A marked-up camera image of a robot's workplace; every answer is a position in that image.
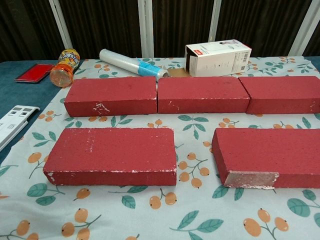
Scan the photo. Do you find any red brick with worn end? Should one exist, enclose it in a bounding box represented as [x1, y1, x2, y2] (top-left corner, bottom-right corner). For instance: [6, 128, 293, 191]
[211, 127, 320, 190]

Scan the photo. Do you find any brown cardboard piece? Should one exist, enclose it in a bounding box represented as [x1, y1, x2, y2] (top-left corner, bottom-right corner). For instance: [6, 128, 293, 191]
[166, 67, 188, 78]

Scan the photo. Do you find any clear film roll blue label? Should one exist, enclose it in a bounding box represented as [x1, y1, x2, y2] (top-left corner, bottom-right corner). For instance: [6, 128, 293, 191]
[99, 48, 170, 81]

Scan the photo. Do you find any white carton box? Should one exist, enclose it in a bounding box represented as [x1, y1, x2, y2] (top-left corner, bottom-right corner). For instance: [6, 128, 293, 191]
[184, 38, 253, 77]

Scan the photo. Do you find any floral fruit print tablecloth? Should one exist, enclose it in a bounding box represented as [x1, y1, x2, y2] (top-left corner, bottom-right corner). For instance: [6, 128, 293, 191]
[0, 56, 320, 240]

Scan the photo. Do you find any orange drink bottle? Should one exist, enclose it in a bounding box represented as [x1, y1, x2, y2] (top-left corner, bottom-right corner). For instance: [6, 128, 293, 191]
[49, 48, 81, 88]

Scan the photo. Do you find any dark ribbed curtain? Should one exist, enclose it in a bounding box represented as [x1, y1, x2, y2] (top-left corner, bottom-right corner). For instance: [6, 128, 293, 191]
[0, 0, 320, 62]

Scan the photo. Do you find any red phone case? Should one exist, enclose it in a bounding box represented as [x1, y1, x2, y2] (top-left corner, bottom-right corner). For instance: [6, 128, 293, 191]
[14, 63, 55, 84]

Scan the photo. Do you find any white metal frame post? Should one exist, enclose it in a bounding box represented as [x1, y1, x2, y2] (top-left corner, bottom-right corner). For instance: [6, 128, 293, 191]
[48, 0, 74, 50]
[287, 0, 320, 57]
[207, 0, 223, 43]
[137, 0, 154, 59]

